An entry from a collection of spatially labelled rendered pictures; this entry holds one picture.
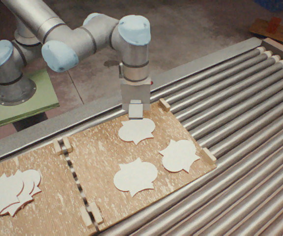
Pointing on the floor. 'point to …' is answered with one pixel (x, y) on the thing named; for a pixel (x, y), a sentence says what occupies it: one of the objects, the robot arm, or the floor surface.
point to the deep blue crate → (273, 5)
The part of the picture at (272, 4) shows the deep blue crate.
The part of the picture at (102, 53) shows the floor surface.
